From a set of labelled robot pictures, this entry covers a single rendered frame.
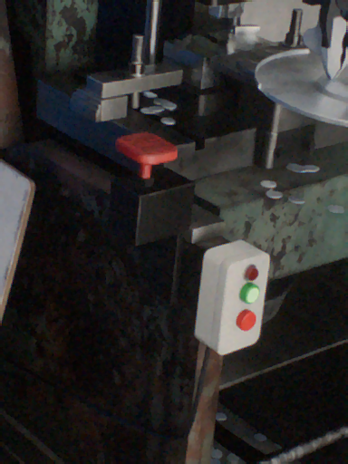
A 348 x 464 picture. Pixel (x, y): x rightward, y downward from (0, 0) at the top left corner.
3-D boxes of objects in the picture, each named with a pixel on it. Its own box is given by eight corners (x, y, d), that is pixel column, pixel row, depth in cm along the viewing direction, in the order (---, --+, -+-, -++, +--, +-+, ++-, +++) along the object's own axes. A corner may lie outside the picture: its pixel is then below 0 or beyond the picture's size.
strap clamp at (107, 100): (185, 105, 184) (192, 34, 180) (95, 122, 174) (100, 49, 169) (159, 92, 188) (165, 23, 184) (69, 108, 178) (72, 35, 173)
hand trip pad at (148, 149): (177, 203, 156) (183, 148, 153) (140, 212, 152) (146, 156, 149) (142, 183, 161) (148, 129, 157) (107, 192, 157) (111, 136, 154)
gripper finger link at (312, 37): (306, 69, 176) (318, 1, 172) (338, 81, 172) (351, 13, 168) (291, 72, 174) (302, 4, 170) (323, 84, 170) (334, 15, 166)
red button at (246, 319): (256, 329, 161) (258, 310, 160) (240, 334, 159) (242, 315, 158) (249, 324, 162) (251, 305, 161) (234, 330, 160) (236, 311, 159)
